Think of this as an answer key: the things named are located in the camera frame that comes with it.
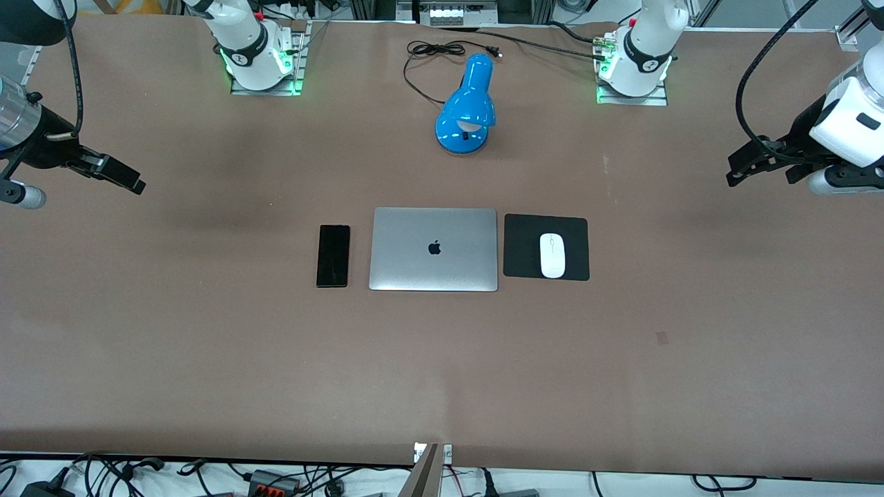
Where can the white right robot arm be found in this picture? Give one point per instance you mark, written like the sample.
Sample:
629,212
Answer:
14,114

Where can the silver laptop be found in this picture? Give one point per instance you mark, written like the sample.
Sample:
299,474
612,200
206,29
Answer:
433,266

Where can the aluminium frame profile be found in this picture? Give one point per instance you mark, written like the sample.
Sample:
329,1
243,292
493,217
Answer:
846,34

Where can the black power adapter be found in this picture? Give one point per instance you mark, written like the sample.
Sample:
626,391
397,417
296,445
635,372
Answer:
45,490

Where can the grey power strip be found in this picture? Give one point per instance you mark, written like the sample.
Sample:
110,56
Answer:
456,12

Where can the wooden camera post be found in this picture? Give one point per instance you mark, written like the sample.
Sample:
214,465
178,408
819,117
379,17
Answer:
423,476

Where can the blue desk lamp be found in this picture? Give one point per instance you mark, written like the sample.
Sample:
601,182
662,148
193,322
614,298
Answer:
464,114

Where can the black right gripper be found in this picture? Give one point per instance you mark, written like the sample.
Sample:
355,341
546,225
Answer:
43,143

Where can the white computer mouse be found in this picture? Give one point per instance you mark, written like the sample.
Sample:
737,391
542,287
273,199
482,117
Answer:
553,255

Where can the black smartphone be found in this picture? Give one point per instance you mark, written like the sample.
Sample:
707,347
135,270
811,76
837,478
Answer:
333,255

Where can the white post bracket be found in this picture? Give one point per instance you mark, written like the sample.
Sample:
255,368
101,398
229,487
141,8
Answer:
447,453

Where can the black box red connectors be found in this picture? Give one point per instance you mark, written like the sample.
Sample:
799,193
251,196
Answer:
273,482

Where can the black mouse pad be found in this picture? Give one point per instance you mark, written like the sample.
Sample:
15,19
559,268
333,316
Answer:
518,248

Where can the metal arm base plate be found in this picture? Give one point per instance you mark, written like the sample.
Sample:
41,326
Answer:
295,65
608,96

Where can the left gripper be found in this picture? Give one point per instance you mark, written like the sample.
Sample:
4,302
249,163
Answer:
803,131

